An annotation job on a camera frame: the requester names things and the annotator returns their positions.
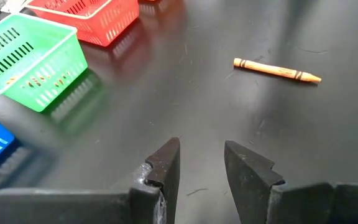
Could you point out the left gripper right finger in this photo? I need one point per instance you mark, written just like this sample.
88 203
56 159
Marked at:
247 180

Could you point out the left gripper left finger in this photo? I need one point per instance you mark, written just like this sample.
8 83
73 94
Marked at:
163 174

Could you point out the orange crayon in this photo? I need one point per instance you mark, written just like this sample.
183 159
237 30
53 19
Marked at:
275 70
37 81

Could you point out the red plastic basket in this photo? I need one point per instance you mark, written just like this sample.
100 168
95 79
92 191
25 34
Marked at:
104 15

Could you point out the green plastic basket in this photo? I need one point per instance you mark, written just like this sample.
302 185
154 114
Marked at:
42 46

